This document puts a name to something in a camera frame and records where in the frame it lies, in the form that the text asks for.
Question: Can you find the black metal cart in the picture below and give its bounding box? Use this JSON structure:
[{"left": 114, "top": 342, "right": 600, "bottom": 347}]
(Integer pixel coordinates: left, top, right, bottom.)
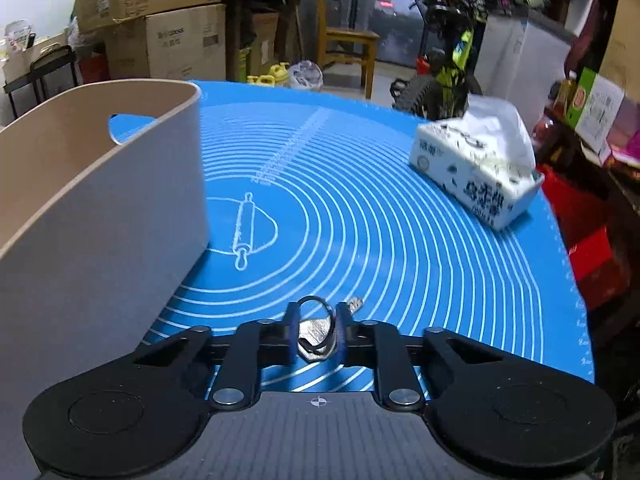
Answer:
[{"left": 4, "top": 44, "right": 81, "bottom": 111}]

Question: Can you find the beige paper bag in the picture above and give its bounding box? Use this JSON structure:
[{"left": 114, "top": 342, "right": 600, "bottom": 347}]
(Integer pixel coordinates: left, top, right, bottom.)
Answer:
[{"left": 0, "top": 32, "right": 71, "bottom": 86}]

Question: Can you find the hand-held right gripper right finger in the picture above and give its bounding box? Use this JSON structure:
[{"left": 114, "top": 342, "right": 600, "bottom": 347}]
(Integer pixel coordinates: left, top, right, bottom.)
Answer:
[{"left": 330, "top": 301, "right": 503, "bottom": 409}]

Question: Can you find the green and white carton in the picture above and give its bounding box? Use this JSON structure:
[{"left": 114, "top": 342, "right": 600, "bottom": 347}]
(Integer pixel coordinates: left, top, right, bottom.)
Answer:
[{"left": 574, "top": 66, "right": 627, "bottom": 155}]

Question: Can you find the blue silicone baking mat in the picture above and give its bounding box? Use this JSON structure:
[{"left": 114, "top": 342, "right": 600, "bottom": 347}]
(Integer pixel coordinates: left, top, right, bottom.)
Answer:
[{"left": 137, "top": 79, "right": 596, "bottom": 393}]

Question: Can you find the silver key bunch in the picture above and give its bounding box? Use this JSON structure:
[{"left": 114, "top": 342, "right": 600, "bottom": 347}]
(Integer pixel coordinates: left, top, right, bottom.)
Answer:
[{"left": 295, "top": 294, "right": 365, "bottom": 362}]

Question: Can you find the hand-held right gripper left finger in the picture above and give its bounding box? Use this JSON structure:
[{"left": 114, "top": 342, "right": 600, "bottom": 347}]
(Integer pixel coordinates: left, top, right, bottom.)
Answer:
[{"left": 132, "top": 302, "right": 302, "bottom": 409}]

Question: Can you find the white tissue pack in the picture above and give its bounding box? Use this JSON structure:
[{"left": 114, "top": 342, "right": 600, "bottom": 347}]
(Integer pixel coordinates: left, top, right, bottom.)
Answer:
[{"left": 409, "top": 94, "right": 546, "bottom": 232}]

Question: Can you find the wooden chair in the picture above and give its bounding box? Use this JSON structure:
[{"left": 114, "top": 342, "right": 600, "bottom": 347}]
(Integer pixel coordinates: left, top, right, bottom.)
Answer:
[{"left": 314, "top": 0, "right": 382, "bottom": 99}]

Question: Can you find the beige plastic storage bin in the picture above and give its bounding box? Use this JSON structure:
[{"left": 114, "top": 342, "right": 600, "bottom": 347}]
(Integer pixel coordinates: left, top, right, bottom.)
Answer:
[{"left": 0, "top": 79, "right": 211, "bottom": 480}]

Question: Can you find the green and black bicycle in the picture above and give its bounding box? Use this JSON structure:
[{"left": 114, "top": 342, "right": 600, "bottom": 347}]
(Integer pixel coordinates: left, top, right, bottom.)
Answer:
[{"left": 390, "top": 0, "right": 501, "bottom": 122}]

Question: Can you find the pale printed cardboard box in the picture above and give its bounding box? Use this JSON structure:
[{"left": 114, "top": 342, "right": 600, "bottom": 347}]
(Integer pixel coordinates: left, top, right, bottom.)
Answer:
[{"left": 105, "top": 4, "right": 228, "bottom": 82}]

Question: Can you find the red plastic crate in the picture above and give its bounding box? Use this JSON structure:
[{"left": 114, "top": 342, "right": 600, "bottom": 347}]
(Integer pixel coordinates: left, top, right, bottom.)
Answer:
[{"left": 536, "top": 162, "right": 632, "bottom": 312}]

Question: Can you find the translucent plastic bag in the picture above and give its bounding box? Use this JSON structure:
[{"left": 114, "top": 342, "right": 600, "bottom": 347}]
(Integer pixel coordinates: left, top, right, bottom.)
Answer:
[{"left": 290, "top": 59, "right": 326, "bottom": 93}]

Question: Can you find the pink and purple box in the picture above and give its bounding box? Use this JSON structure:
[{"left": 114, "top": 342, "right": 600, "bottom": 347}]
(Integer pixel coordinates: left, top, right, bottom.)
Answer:
[{"left": 599, "top": 94, "right": 640, "bottom": 167}]

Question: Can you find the dark wooden shelf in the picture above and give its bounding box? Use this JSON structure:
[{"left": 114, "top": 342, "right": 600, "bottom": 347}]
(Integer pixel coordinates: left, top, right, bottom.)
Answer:
[{"left": 532, "top": 110, "right": 640, "bottom": 281}]

